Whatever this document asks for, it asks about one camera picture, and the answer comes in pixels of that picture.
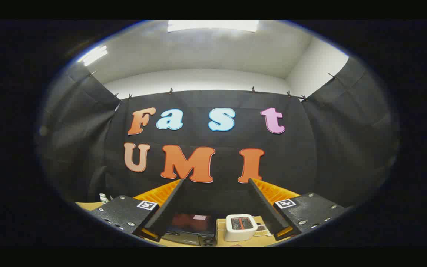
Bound white pop-up toaster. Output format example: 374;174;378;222
224;214;258;242

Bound black toaster oven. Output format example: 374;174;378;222
162;212;218;247

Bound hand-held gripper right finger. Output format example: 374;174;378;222
248;178;346;241

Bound white divided seed dish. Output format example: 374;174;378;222
254;224;273;238

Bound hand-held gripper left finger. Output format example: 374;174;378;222
89;179;185;243

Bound ceiling light panel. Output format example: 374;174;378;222
77;45;108;67

